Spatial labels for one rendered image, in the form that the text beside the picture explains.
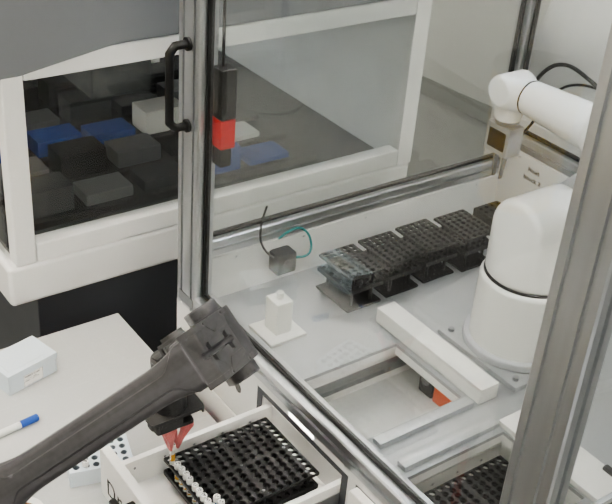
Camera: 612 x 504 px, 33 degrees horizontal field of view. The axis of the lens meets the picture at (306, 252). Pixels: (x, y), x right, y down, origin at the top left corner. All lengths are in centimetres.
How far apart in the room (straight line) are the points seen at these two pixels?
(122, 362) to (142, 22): 75
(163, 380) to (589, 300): 52
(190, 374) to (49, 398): 107
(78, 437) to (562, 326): 61
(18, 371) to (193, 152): 62
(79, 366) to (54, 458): 108
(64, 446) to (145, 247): 134
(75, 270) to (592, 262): 151
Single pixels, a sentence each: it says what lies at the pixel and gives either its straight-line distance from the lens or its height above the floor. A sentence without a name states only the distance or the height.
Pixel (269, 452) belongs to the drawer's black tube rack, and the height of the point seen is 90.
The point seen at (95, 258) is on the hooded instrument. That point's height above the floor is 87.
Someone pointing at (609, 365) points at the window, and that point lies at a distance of 140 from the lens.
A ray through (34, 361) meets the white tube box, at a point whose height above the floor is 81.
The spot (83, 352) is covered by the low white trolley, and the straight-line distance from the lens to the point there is 239.
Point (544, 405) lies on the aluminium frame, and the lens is 139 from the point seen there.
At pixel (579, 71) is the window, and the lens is 123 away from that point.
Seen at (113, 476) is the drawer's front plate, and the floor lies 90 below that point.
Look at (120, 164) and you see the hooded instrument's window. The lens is 244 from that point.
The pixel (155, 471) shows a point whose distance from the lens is 196.
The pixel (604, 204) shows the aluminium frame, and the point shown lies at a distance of 122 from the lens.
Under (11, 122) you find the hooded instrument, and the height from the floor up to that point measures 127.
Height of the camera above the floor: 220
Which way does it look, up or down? 31 degrees down
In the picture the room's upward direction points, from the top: 5 degrees clockwise
